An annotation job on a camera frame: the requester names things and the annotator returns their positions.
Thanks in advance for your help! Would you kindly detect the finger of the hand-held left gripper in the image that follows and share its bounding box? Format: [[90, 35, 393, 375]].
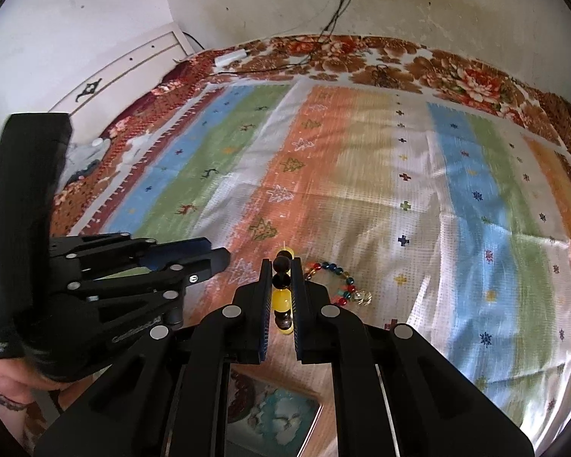
[[50, 233, 211, 272], [67, 248, 230, 302]]

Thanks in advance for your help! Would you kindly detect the embossed metal tin box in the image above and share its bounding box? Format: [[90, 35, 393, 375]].
[[223, 362, 325, 457]]

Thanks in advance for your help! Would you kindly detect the white charger adapter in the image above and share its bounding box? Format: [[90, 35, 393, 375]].
[[213, 49, 249, 66]]

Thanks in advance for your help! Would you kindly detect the grey crumpled cloth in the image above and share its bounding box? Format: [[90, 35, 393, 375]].
[[59, 140, 113, 186]]

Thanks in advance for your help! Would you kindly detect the black tangled cord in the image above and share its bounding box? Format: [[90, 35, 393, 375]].
[[368, 63, 401, 89]]

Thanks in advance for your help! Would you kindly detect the white wooden headboard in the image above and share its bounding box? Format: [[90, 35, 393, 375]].
[[48, 21, 205, 120]]

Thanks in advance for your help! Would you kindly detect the striped colourful mat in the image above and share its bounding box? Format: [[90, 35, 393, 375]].
[[78, 78, 571, 457]]

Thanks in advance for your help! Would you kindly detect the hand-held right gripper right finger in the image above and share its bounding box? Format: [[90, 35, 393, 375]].
[[291, 257, 536, 457]]

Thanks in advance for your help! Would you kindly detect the multicolour glass bead bracelet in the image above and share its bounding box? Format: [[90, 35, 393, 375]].
[[305, 261, 373, 307]]

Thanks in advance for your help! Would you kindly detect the dark braided wristband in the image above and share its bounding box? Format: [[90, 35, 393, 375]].
[[0, 383, 32, 412]]

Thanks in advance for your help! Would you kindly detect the black power cable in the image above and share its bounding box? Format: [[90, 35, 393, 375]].
[[214, 0, 356, 75]]

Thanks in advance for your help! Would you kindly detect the yellow and black bead bracelet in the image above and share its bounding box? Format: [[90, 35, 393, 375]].
[[272, 248, 296, 334]]

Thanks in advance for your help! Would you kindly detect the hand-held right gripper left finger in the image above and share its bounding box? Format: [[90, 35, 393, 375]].
[[33, 259, 273, 457]]

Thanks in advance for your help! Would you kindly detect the person's left hand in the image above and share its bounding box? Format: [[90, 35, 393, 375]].
[[0, 356, 65, 410]]

